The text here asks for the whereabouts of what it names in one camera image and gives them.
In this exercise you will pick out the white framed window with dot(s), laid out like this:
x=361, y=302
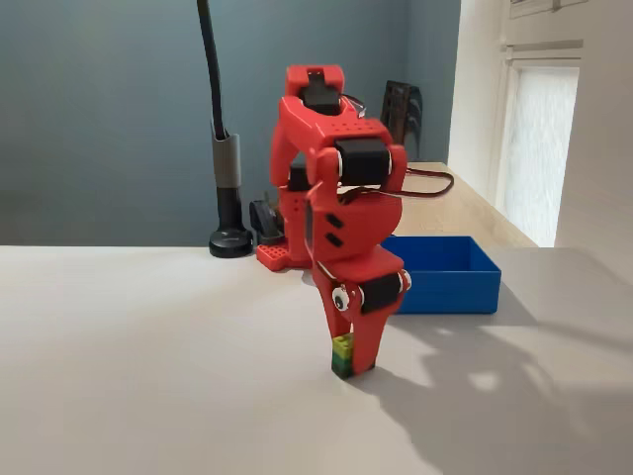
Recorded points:
x=539, y=148

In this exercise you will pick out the red robot arm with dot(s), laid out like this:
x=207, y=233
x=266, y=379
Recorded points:
x=346, y=128

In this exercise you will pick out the light wooden table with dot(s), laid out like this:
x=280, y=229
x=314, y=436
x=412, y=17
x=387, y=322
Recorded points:
x=475, y=218

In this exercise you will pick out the red gripper black motor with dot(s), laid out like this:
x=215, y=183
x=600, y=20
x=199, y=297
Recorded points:
x=380, y=293

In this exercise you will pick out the black gooseneck stand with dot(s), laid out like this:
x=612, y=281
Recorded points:
x=230, y=208

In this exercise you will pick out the blue plastic bin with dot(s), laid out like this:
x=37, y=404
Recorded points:
x=455, y=287

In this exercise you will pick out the green lego brick stack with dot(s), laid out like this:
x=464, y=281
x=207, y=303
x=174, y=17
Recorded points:
x=342, y=356

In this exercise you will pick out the black table clamp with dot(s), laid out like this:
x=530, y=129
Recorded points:
x=262, y=218

